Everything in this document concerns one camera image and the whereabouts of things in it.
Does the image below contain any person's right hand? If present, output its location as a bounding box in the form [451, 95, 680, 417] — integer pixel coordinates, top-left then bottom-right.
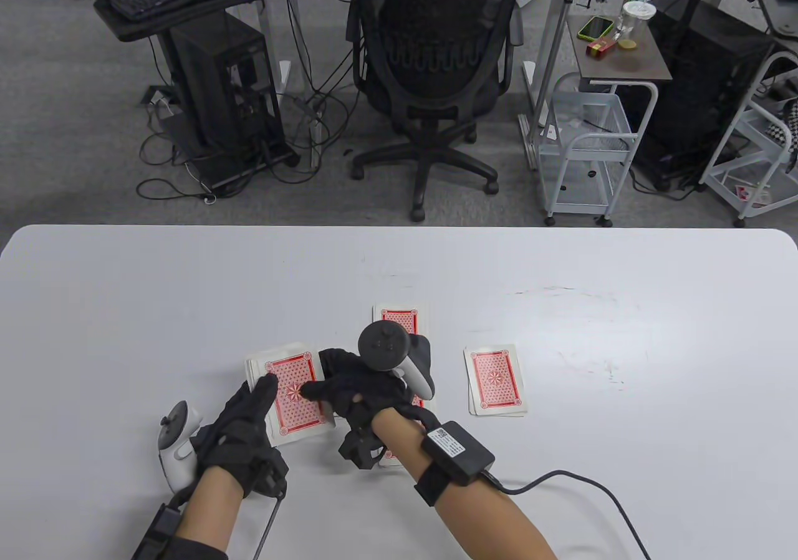
[299, 348, 415, 427]

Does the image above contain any person's left hand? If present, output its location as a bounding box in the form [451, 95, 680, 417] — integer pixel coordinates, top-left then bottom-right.
[189, 372, 281, 498]

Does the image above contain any deck of red-backed cards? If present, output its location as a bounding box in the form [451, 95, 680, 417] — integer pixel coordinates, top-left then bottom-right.
[245, 342, 336, 448]

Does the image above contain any person's right forearm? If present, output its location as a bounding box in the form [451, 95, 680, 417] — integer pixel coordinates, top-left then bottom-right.
[373, 407, 559, 560]

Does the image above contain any black left forearm sensor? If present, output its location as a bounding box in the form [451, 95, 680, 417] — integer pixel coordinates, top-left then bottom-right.
[131, 503, 188, 560]

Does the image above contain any person's left forearm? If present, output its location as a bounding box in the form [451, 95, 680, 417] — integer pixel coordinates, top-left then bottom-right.
[178, 465, 247, 560]

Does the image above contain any red white card pack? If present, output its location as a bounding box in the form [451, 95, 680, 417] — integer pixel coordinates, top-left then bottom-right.
[733, 183, 774, 208]

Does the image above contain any black white right hand controller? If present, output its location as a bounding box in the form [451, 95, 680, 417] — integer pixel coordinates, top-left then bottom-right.
[357, 320, 436, 398]

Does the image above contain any white left hand controller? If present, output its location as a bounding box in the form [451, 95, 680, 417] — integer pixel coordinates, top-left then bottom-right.
[159, 400, 203, 493]

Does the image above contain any black wrist sensor box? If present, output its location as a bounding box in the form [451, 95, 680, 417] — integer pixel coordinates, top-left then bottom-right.
[421, 421, 496, 487]

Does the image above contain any black stand base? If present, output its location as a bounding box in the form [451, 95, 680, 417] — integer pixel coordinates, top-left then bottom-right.
[186, 148, 301, 191]

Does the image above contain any black mesh office chair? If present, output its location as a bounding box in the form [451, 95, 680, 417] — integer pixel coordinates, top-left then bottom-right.
[346, 0, 526, 223]

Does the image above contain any white metal cart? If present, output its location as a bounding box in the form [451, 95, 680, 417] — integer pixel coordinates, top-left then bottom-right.
[698, 41, 798, 229]
[535, 72, 660, 228]

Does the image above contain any black computer tower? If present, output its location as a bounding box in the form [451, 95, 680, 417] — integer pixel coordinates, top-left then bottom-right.
[167, 10, 289, 162]
[627, 0, 777, 191]

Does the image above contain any white desk leg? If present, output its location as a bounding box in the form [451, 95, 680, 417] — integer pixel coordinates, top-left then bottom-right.
[254, 0, 294, 96]

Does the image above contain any green-edged smartphone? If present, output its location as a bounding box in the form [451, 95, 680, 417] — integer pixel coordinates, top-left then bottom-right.
[577, 16, 616, 42]

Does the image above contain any brown side table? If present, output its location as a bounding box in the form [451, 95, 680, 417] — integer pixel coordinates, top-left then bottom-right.
[566, 14, 674, 85]

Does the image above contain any clear lidded jar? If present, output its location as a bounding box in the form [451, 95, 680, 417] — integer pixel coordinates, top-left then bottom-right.
[617, 2, 657, 51]

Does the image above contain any black white checkered board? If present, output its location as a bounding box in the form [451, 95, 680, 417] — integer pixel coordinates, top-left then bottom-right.
[764, 100, 798, 155]

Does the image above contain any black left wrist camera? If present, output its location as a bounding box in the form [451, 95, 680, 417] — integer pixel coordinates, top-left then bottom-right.
[246, 448, 291, 498]

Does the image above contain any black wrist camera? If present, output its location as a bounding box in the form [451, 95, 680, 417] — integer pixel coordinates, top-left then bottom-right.
[339, 429, 387, 470]
[246, 448, 291, 498]

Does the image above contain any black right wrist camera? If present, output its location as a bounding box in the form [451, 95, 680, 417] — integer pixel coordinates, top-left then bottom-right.
[339, 429, 387, 470]

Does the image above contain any thick black glove cable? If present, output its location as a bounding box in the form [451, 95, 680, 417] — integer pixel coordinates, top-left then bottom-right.
[399, 401, 445, 431]

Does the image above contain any thin black glove cable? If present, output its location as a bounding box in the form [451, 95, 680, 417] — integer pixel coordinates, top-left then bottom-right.
[252, 496, 280, 560]

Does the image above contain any black right wrist strap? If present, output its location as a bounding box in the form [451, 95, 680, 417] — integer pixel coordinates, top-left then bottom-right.
[413, 465, 451, 506]

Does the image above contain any black sensor box cable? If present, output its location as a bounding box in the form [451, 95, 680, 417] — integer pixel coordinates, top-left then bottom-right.
[481, 468, 654, 560]

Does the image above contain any tangle of black floor cables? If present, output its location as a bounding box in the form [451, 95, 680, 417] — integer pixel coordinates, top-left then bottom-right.
[136, 0, 363, 204]

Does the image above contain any aluminium frame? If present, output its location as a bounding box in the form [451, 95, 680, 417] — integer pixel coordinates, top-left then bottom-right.
[521, 0, 585, 171]

